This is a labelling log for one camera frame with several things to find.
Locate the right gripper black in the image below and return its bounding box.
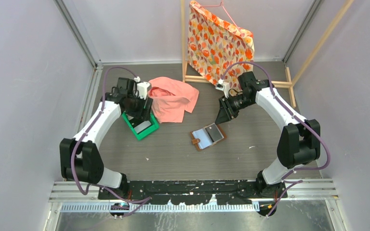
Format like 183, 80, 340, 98
215, 93, 254, 125

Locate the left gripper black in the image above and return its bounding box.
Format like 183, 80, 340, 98
125, 93, 152, 121

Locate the black credit card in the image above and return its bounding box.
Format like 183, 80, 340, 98
205, 124, 224, 143

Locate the green card tray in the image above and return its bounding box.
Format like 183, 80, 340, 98
122, 113, 159, 141

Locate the brown leather card holder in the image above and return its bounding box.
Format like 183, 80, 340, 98
190, 123, 227, 151

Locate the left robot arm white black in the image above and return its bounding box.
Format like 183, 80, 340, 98
59, 77, 159, 199

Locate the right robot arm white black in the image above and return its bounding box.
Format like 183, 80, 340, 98
215, 72, 321, 198

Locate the pink cloth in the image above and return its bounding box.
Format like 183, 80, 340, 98
148, 77, 199, 123

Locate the floral fabric bag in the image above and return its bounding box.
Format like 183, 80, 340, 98
187, 0, 254, 91

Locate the pink hanger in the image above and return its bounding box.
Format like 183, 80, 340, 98
202, 0, 240, 30

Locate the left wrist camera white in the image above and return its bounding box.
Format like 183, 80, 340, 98
134, 77, 151, 100

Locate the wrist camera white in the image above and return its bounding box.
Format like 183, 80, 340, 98
134, 77, 151, 100
215, 79, 231, 98

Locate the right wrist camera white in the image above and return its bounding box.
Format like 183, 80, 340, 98
215, 79, 231, 98

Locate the wooden rack frame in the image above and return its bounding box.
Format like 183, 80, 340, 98
180, 0, 355, 109

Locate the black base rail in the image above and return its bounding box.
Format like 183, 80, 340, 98
113, 180, 286, 205

